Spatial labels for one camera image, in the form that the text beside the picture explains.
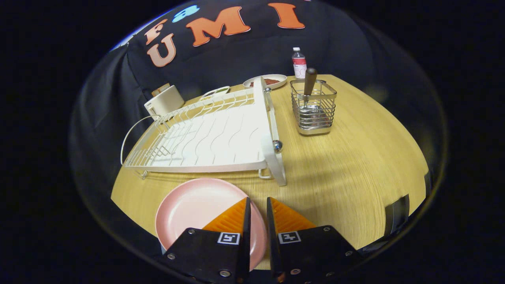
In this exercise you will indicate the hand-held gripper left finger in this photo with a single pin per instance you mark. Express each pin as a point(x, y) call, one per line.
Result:
point(245, 236)

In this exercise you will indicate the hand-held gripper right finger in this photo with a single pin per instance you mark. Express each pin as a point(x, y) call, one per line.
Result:
point(272, 236)

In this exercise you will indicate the pink plate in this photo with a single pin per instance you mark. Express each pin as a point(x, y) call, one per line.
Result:
point(189, 209)

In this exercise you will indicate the white divided dish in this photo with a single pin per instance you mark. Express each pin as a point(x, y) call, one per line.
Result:
point(215, 92)

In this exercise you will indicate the cream plate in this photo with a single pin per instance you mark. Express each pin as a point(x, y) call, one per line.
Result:
point(282, 81)

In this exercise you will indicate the red meat slice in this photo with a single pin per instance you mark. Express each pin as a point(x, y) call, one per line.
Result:
point(271, 81)
point(255, 84)

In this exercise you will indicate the white toaster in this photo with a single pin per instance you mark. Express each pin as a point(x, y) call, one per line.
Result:
point(165, 102)

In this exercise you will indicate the brown toast slice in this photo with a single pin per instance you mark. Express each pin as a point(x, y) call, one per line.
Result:
point(159, 90)

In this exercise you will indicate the red label water bottle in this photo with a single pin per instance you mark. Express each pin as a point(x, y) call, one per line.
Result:
point(299, 63)

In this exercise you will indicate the black backdrop cloth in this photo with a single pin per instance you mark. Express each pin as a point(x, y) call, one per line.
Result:
point(236, 55)

